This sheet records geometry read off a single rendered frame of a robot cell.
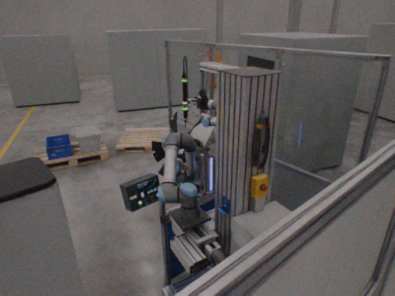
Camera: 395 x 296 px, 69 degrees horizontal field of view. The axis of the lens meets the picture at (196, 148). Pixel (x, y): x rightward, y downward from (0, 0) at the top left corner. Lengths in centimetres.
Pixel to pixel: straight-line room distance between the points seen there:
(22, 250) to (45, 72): 943
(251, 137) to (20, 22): 1371
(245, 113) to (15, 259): 135
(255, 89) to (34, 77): 858
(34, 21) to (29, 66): 526
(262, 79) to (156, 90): 677
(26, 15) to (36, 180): 1455
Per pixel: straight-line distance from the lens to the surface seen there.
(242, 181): 164
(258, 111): 154
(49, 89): 967
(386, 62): 236
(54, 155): 543
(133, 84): 804
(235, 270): 39
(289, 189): 300
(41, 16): 1463
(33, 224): 19
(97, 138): 538
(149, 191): 211
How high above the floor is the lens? 228
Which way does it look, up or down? 24 degrees down
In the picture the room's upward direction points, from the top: 1 degrees counter-clockwise
